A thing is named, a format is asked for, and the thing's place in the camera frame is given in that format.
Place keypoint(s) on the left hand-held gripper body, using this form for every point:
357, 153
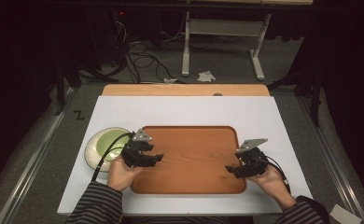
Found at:
136, 151

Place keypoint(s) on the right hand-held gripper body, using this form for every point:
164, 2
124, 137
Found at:
250, 159

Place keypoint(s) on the person's left hand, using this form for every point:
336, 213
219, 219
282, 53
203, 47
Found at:
121, 175

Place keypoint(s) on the person's right hand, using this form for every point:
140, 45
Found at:
272, 183

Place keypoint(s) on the green and white bowl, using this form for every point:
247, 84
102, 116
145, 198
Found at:
103, 146

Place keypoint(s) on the wooden tray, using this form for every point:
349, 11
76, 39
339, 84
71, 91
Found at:
192, 155

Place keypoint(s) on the white board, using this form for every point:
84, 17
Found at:
202, 112

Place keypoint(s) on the wooden table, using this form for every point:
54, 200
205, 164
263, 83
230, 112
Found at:
183, 90

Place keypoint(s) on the small crumpled white paper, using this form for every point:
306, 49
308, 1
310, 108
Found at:
170, 80

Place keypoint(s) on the black tripod stand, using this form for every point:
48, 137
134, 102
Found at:
309, 84
65, 74

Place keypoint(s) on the white paper sheet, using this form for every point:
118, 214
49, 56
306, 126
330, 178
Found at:
342, 214

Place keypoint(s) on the white metal stand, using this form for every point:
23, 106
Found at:
220, 28

